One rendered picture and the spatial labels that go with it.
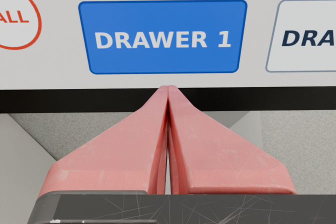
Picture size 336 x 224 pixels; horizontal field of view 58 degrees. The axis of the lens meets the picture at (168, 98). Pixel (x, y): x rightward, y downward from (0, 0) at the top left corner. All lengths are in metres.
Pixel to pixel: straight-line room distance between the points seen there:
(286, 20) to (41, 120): 1.17
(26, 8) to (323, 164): 1.21
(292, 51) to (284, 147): 1.06
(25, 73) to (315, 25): 0.18
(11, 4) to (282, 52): 0.16
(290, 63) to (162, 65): 0.08
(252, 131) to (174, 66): 1.01
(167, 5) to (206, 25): 0.02
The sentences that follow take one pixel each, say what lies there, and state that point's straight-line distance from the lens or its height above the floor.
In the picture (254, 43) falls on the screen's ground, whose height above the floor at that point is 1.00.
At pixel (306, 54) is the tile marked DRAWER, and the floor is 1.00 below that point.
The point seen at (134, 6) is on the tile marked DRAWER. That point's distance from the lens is 0.18.
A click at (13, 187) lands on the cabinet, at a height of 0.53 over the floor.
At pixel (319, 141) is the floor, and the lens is 1.31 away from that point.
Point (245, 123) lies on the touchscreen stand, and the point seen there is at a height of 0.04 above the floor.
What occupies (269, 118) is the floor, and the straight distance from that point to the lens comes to 1.25.
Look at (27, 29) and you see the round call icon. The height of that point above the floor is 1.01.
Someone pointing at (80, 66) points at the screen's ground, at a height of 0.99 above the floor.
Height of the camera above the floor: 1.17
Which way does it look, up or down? 75 degrees down
